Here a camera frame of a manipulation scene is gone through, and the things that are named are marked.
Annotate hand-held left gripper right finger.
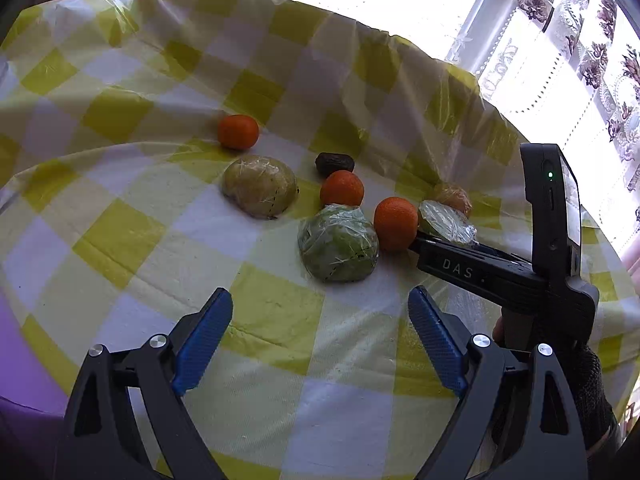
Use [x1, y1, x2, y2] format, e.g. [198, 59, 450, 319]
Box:
[407, 285, 588, 480]

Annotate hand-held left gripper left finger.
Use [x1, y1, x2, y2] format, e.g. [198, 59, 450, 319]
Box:
[55, 287, 234, 480]

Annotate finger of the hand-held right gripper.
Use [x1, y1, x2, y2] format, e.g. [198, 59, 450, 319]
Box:
[407, 230, 530, 268]

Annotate orange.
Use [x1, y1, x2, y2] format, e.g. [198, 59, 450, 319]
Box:
[217, 114, 260, 151]
[320, 170, 365, 208]
[373, 197, 419, 253]

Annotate green fruit slice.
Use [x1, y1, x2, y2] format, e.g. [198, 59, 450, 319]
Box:
[417, 200, 478, 247]

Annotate small orange-brown fruit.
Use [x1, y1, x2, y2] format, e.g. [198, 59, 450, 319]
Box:
[432, 182, 473, 220]

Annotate green round fruit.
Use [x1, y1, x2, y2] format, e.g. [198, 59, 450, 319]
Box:
[298, 203, 380, 283]

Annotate yellow-green round fruit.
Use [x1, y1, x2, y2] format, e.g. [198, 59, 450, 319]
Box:
[222, 155, 300, 220]

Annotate purple-edged white cardboard box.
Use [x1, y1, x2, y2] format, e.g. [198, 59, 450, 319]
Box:
[0, 290, 71, 480]

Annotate yellow checkered tablecloth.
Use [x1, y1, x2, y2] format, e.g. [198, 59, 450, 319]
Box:
[0, 0, 640, 480]

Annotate dark brown fruit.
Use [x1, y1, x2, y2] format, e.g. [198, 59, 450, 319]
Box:
[315, 152, 356, 178]

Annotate floral lace curtain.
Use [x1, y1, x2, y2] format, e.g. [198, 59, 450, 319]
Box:
[100, 0, 640, 261]

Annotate white window frame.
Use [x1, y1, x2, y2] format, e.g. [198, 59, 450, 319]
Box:
[457, 0, 508, 78]

